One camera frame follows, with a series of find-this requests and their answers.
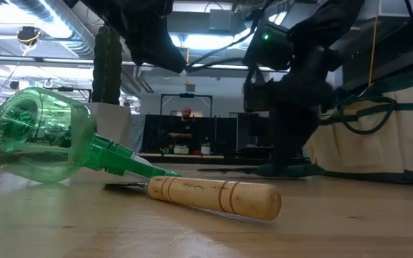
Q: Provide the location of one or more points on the green cactus plant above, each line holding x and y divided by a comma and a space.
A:
107, 71

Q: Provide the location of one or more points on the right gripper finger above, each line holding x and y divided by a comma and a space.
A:
282, 143
303, 136

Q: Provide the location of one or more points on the black partition desk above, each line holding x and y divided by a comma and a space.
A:
224, 132

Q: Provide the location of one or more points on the green transparent spray bottle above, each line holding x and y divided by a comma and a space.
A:
31, 136

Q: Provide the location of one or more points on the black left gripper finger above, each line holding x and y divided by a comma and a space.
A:
176, 61

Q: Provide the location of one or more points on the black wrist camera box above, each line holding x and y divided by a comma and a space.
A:
267, 46

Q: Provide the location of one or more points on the person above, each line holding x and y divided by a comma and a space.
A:
184, 132

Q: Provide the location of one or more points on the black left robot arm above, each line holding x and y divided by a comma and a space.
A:
120, 10

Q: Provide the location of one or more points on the long ceiling light strip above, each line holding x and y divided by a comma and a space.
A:
221, 67

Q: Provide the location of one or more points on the small white plant pot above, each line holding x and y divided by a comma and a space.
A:
205, 149

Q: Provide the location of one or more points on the grey ceiling box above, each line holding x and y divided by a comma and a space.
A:
221, 19

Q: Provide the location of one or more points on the beige gardening bag green trim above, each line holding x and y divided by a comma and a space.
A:
389, 143

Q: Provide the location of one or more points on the wide white plant pot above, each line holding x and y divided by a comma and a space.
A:
181, 149

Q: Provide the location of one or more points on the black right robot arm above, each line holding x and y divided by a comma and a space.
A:
321, 28

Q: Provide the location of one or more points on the black metal frame rig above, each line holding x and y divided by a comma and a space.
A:
186, 95

